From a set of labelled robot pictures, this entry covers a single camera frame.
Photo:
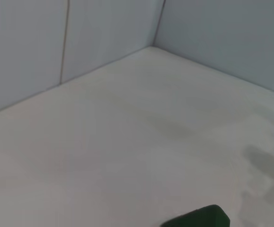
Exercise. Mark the green glasses case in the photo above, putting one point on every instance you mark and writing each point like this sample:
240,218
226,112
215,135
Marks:
203,217

